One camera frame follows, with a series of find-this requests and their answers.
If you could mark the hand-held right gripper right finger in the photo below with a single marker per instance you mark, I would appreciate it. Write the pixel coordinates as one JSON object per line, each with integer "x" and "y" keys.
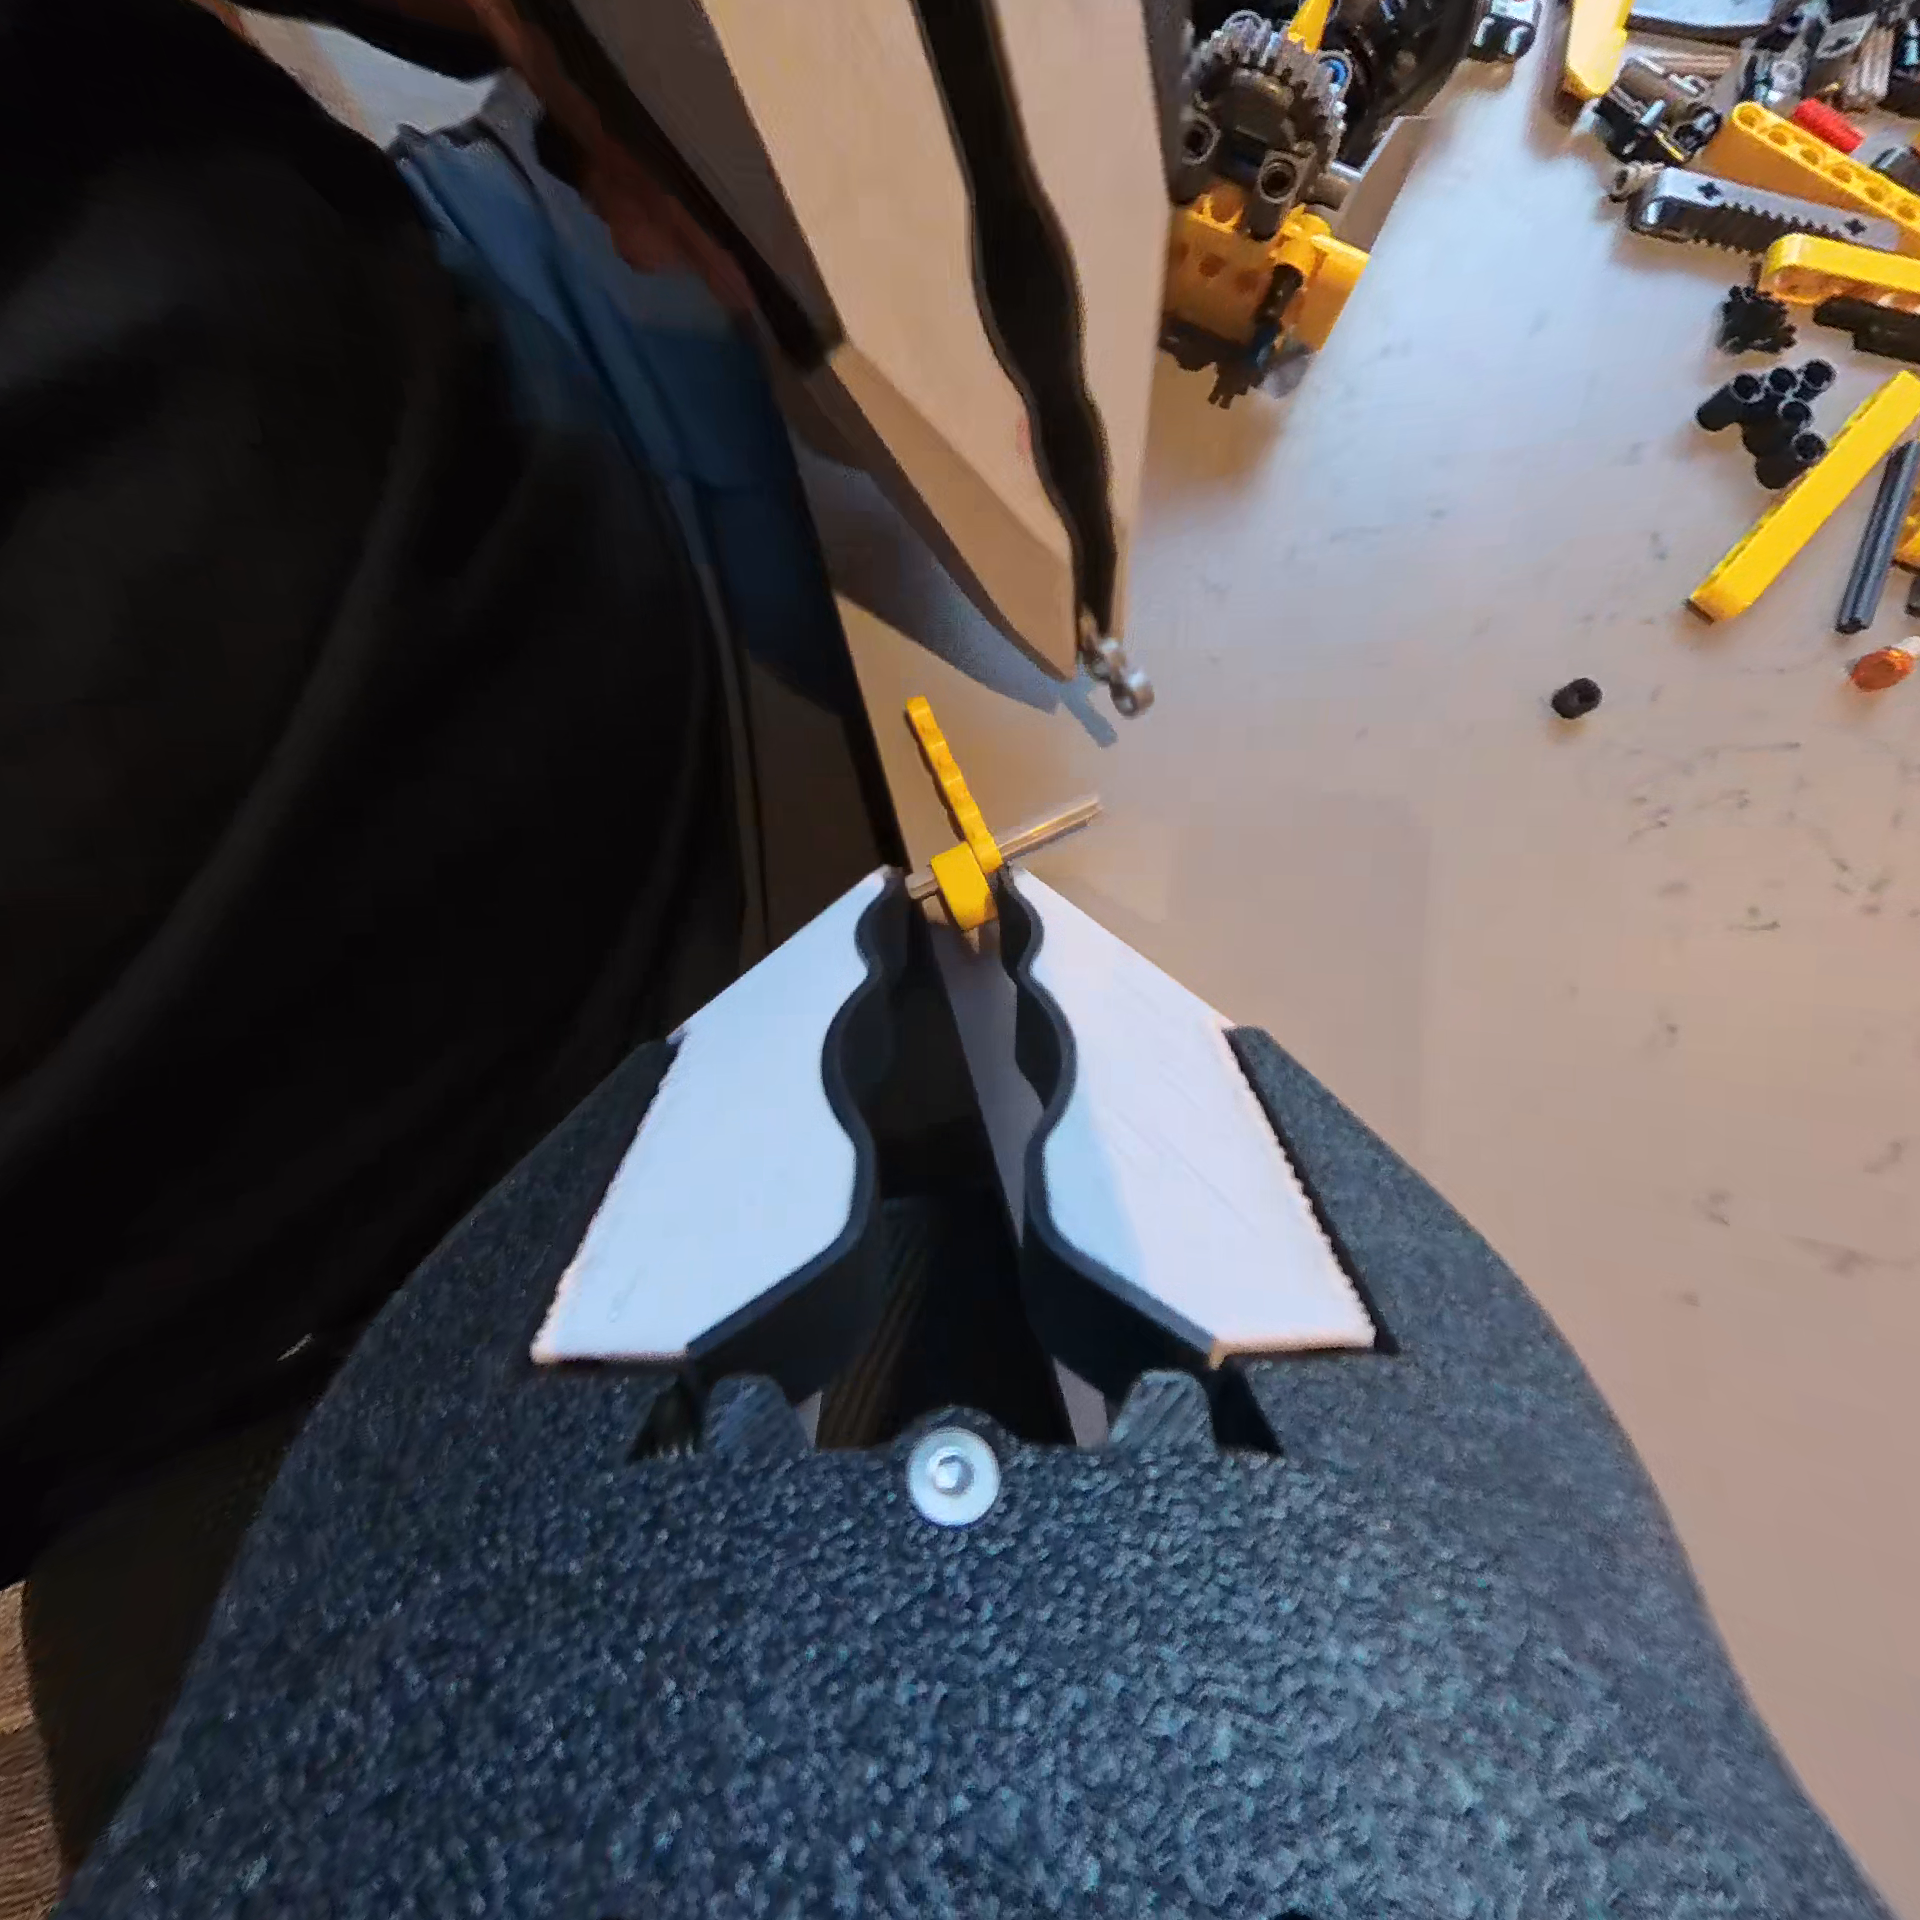
{"x": 1184, "y": 1184}

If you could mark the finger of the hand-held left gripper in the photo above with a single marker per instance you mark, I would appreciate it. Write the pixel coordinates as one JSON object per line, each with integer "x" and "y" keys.
{"x": 868, "y": 225}
{"x": 1119, "y": 182}

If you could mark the small grey toy bush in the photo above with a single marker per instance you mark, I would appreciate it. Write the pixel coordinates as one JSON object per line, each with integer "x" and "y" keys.
{"x": 1119, "y": 676}

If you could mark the pile of loose toy pieces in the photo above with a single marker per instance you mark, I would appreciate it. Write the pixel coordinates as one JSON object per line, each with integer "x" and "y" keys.
{"x": 1800, "y": 225}

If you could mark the toy wheel gear subassembly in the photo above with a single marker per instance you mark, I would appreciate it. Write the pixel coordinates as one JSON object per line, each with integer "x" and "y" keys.
{"x": 1243, "y": 255}

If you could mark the grey toy axle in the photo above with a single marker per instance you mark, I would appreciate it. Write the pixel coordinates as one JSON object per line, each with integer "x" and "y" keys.
{"x": 1049, "y": 825}

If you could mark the yellow curved toy panel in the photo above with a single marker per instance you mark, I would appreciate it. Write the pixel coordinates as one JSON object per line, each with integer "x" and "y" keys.
{"x": 1590, "y": 45}

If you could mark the yellow toy connector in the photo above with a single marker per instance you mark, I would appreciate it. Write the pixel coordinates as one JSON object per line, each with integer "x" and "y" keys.
{"x": 962, "y": 883}

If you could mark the yellow thin toy beam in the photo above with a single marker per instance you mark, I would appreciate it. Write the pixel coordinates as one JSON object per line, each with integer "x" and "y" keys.
{"x": 944, "y": 780}

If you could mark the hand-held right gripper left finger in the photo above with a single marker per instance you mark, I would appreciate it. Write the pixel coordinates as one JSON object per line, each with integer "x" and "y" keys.
{"x": 721, "y": 1200}

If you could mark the grey desk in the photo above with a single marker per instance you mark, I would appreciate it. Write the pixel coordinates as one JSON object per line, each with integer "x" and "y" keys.
{"x": 1500, "y": 1049}

